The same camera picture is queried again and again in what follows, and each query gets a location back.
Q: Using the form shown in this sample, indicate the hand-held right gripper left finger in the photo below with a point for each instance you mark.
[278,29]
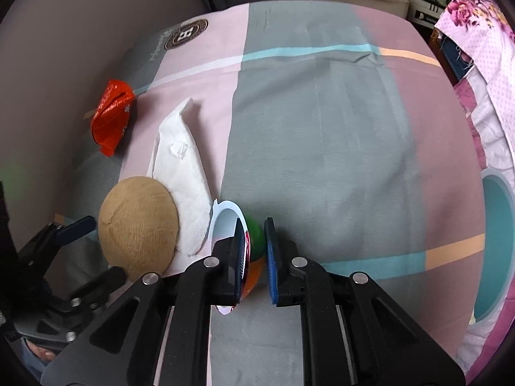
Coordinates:
[241,257]

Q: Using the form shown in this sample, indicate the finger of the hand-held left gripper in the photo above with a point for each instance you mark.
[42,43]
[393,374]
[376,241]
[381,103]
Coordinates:
[76,228]
[100,285]

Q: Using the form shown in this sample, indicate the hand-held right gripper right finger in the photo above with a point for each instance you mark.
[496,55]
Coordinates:
[271,265]

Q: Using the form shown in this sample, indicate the green orange snack cup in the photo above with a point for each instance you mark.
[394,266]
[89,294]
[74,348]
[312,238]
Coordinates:
[256,237]

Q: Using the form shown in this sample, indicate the teal round plate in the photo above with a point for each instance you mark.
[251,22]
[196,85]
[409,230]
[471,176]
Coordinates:
[497,249]

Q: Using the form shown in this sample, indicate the person's left hand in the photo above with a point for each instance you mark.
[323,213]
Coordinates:
[43,356]

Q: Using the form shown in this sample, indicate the white paper tissue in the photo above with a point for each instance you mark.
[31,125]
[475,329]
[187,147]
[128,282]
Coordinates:
[181,177]

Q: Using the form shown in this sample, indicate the red plastic wrapper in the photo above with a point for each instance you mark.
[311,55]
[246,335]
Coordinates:
[110,120]

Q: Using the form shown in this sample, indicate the pink grey patchwork bed sheet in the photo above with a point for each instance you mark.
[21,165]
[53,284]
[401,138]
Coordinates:
[322,128]

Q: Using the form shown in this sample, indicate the dark blue cloth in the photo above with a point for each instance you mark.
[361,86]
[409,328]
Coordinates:
[454,60]

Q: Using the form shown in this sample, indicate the pink floral quilt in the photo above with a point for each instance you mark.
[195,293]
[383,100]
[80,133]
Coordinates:
[483,28]

